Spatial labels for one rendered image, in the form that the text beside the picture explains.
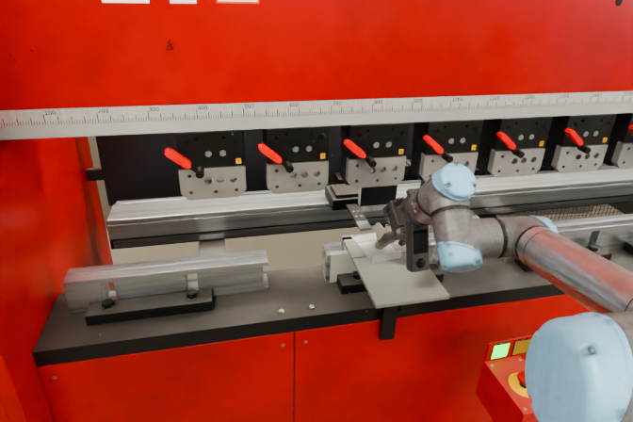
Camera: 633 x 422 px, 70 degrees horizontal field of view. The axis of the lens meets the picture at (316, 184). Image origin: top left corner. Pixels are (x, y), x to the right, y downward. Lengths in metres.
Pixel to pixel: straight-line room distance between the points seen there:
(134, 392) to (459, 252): 0.88
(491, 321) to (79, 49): 1.24
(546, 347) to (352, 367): 0.88
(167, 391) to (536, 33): 1.27
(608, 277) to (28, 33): 1.04
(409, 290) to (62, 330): 0.83
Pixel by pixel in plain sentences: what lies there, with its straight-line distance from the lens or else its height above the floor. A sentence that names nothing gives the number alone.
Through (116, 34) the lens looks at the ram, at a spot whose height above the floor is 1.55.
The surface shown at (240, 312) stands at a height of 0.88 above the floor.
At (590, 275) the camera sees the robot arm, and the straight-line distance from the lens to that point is 0.74.
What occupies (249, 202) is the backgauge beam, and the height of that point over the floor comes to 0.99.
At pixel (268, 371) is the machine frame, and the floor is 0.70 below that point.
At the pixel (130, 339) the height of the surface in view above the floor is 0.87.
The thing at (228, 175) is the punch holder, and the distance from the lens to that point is 1.06.
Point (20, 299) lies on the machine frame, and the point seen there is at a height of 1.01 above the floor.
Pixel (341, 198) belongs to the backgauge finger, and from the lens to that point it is 1.42.
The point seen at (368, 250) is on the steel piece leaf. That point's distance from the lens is 1.21.
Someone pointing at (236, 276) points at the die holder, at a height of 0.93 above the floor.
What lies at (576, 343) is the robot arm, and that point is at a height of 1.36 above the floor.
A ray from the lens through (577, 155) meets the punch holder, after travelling 1.46.
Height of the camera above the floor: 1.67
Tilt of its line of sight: 25 degrees down
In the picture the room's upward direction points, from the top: 2 degrees clockwise
